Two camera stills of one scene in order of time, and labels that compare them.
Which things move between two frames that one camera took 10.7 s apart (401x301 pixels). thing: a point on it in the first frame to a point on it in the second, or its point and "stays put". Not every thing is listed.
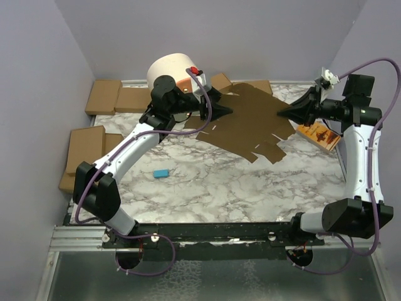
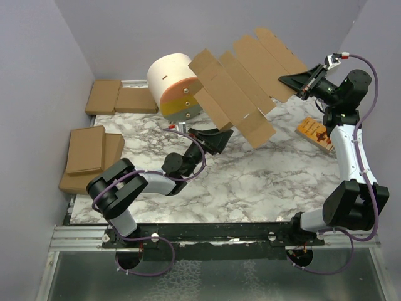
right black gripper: (307, 109) to (300, 83)
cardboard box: (103, 97) stays put
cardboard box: (86, 145) stays put
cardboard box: (133, 100) stays put
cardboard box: (254, 127) to (236, 88)
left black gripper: (217, 108) to (215, 140)
